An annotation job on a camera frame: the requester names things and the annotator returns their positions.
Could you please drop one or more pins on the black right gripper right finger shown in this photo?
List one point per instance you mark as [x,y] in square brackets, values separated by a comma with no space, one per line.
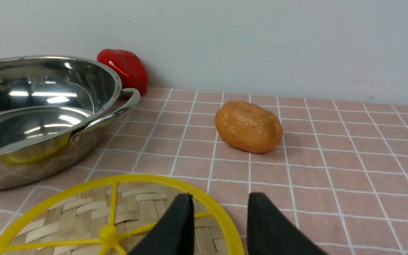
[269,232]

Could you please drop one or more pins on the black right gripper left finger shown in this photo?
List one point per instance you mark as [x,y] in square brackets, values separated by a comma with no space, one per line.
[173,234]

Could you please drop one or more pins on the yellow woven bamboo steamer lid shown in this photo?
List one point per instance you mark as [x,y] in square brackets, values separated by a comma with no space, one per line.
[110,216]

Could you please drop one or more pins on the stainless steel pot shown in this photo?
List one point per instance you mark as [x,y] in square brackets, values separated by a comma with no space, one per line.
[54,111]

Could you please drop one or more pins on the pink checkered tablecloth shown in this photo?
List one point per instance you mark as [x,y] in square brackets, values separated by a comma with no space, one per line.
[340,174]

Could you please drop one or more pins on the brown potato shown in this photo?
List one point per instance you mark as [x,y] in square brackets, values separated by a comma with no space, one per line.
[248,127]

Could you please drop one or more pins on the red bell pepper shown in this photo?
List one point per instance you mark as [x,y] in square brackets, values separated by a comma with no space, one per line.
[128,66]

